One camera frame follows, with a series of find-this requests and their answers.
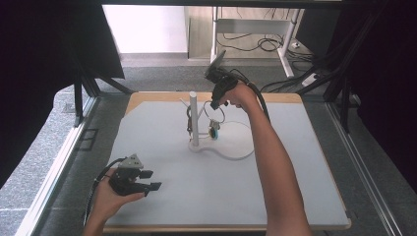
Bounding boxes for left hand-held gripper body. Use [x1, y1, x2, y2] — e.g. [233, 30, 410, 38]
[108, 153, 148, 198]

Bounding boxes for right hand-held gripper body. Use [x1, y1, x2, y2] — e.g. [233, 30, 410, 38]
[204, 49, 239, 103]

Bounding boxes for large silver key ring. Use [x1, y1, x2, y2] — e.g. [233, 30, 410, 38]
[203, 99, 227, 125]

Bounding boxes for white key stand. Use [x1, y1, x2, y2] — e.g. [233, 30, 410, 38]
[179, 90, 257, 162]

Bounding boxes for person's right hand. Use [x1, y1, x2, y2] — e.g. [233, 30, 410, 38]
[218, 81, 264, 114]

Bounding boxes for person's left hand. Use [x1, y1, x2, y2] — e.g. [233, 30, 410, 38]
[92, 168, 148, 220]

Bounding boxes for white table mat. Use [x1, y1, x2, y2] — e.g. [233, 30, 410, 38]
[106, 100, 350, 228]

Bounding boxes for dark hanging key bunch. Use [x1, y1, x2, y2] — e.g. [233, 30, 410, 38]
[185, 104, 195, 143]

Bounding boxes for floor socket plate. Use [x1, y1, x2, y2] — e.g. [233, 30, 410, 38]
[76, 128, 99, 152]

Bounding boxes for white work board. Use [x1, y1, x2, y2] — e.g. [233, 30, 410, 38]
[102, 90, 353, 234]

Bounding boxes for white power strip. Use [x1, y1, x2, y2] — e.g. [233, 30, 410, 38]
[301, 72, 321, 89]

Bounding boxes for black metal stand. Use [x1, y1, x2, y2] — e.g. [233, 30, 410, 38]
[73, 73, 136, 128]
[322, 73, 352, 134]

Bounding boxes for dark curtain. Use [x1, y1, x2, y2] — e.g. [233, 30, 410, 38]
[0, 0, 126, 190]
[328, 0, 417, 195]

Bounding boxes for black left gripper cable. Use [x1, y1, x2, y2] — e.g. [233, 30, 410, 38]
[83, 157, 128, 228]

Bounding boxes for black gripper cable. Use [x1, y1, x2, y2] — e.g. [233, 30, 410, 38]
[228, 68, 271, 124]
[83, 157, 128, 228]

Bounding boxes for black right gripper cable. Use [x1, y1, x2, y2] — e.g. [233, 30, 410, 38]
[228, 68, 271, 124]

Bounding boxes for black floor cables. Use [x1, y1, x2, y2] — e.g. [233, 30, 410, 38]
[215, 31, 317, 64]

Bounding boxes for white metal desk frame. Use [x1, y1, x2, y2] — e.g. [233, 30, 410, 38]
[209, 6, 302, 79]

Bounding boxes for aluminium frame rail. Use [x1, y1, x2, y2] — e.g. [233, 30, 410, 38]
[14, 95, 100, 236]
[327, 101, 405, 236]

